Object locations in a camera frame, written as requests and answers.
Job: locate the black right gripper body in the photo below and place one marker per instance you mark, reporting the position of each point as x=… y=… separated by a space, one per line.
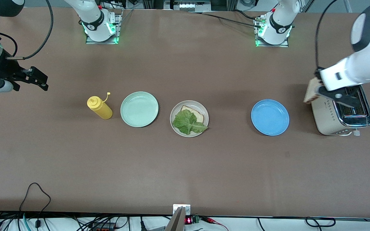
x=2 y=68

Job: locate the brown bread slice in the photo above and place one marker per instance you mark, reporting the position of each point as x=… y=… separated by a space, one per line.
x=311 y=91
x=199 y=116

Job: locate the yellow mustard squeeze bottle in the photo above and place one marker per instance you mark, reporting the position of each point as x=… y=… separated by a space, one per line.
x=101 y=109

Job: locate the green lettuce leaf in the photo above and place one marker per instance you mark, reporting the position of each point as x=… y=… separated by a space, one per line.
x=186 y=123

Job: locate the blue plate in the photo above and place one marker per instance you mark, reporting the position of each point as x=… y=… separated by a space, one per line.
x=270 y=117

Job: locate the light green plate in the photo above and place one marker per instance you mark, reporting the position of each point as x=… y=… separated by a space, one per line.
x=139 y=109

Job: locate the beige plate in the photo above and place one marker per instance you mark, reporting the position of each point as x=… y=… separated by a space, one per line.
x=175 y=110

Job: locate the beige chrome toaster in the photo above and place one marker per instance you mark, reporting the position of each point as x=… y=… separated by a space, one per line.
x=328 y=118

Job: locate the silver power strip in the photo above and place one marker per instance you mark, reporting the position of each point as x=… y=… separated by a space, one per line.
x=188 y=5

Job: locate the black power plug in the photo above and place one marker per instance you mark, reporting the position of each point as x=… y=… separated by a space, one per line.
x=142 y=226

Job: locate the red clip lead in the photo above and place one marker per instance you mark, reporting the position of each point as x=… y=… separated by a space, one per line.
x=210 y=219

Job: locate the red display electronics module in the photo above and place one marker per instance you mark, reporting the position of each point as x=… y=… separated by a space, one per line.
x=189 y=220

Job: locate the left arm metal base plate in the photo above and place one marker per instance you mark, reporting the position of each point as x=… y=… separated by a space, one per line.
x=273 y=45

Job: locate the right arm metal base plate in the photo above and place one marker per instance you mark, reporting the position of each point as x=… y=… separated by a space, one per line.
x=103 y=42

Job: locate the silver camera mount bracket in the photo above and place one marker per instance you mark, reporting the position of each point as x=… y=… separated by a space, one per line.
x=186 y=209

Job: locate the grey camera mount bar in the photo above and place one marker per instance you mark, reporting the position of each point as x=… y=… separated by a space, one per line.
x=176 y=223

